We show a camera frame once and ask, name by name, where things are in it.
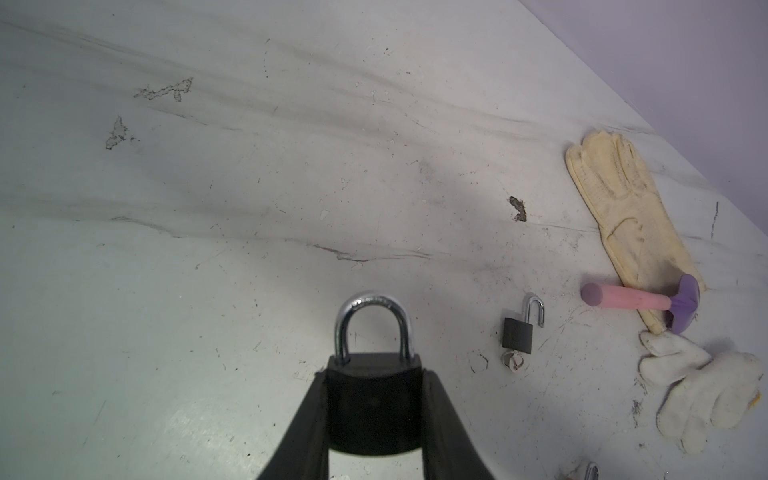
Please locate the white knit glove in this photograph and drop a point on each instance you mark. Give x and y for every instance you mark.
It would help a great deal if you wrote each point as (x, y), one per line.
(704, 390)

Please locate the key with ring middle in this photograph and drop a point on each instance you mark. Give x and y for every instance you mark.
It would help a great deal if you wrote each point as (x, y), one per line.
(513, 360)

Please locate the brass padlock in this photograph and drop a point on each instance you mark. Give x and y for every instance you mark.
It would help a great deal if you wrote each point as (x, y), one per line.
(587, 470)

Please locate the cream leather glove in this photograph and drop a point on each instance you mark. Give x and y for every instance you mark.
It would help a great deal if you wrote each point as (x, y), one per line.
(636, 231)

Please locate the black padlock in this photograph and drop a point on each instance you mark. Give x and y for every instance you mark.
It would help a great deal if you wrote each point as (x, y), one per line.
(374, 398)
(517, 335)

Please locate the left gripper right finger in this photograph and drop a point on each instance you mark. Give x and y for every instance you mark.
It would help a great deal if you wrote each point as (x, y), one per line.
(447, 451)

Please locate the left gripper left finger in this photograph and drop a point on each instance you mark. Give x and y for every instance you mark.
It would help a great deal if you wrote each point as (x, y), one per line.
(303, 453)

